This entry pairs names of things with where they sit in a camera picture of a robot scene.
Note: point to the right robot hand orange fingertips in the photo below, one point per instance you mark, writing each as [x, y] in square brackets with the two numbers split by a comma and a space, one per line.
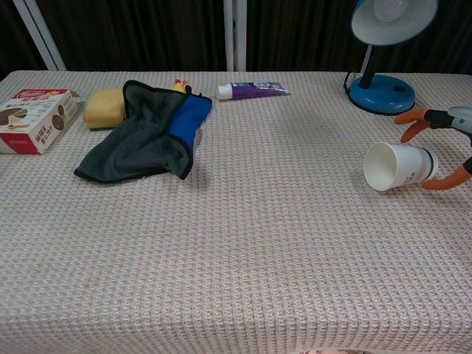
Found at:
[457, 118]

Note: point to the grey and blue microfibre cloth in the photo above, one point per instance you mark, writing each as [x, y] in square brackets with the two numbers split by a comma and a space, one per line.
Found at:
[147, 136]

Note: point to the purple and white toothpaste tube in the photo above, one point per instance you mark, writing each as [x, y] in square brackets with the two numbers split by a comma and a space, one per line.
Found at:
[250, 90]

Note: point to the yellow sponge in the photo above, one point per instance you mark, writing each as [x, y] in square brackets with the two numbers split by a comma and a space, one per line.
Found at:
[103, 108]

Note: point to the blue desk lamp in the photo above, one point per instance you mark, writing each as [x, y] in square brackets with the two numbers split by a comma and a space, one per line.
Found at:
[383, 94]

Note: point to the white paper cup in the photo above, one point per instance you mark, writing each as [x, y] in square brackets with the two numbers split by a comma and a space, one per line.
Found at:
[400, 166]

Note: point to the white partition post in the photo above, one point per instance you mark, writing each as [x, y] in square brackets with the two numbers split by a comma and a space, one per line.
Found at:
[235, 35]
[38, 35]

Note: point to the beige waffle-weave tablecloth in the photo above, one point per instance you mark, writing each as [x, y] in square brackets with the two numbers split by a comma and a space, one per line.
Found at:
[236, 228]

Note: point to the red and white biscuit box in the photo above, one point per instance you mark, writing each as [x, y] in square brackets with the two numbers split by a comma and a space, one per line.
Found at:
[35, 119]

